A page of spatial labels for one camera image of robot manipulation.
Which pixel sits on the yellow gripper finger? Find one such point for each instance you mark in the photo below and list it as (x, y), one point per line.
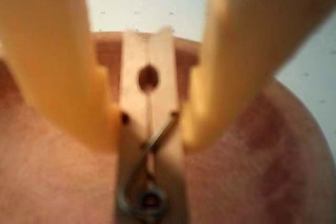
(52, 51)
(249, 37)

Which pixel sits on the wooden clothespin with metal spring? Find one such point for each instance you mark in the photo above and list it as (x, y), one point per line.
(136, 129)

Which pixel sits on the brown wooden bowl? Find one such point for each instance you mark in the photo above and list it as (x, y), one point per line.
(52, 182)

